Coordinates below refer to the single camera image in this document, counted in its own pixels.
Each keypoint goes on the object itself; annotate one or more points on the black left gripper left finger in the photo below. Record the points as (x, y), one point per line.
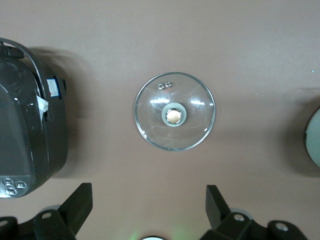
(77, 212)

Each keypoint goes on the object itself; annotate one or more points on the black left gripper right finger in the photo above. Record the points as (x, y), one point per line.
(218, 220)

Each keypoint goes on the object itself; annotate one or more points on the round glass pot lid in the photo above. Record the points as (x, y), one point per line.
(175, 130)

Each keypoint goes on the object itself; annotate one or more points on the stainless steel pot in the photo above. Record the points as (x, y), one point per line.
(314, 140)

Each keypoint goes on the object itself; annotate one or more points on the black rice cooker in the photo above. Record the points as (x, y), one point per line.
(25, 125)

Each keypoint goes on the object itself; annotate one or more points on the brown table cover cloth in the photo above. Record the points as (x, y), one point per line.
(175, 37)

